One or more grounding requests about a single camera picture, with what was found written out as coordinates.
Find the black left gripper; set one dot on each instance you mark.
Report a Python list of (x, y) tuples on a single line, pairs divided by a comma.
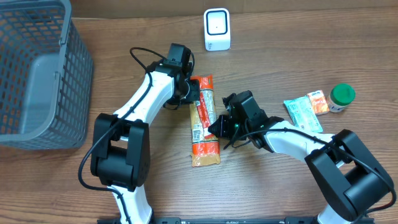
[(193, 90)]

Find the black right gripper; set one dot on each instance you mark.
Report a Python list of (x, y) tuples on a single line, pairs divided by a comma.
[(222, 127)]

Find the orange spaghetti package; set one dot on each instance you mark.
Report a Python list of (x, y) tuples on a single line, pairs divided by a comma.
[(205, 146)]

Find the teal Kleenex tissue pack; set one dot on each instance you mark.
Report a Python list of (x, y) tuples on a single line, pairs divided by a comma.
[(302, 114)]

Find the small orange tissue pack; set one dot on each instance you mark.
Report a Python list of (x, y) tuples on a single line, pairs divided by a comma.
[(318, 102)]

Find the green lid white jar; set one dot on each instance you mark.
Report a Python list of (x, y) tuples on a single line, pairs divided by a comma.
[(340, 97)]

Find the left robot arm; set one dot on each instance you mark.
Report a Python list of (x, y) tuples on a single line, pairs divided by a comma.
[(120, 154)]

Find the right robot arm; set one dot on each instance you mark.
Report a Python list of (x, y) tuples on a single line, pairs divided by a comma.
[(351, 179)]

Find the white barcode scanner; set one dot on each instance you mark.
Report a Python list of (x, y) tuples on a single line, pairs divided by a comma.
[(217, 31)]

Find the grey plastic mesh basket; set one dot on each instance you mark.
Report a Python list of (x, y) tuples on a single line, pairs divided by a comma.
[(46, 76)]

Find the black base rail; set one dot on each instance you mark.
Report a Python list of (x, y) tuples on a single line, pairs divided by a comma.
[(287, 220)]

